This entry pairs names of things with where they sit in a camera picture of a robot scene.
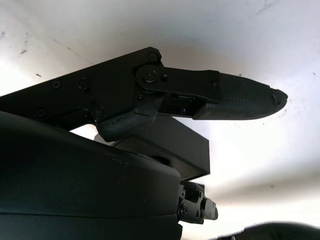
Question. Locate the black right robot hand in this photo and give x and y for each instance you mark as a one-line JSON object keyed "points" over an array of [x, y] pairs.
{"points": [[75, 187]]}

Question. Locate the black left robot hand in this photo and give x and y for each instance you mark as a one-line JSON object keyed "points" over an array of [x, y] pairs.
{"points": [[287, 232]]}

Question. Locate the black box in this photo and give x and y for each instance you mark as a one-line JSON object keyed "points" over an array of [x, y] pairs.
{"points": [[185, 145]]}

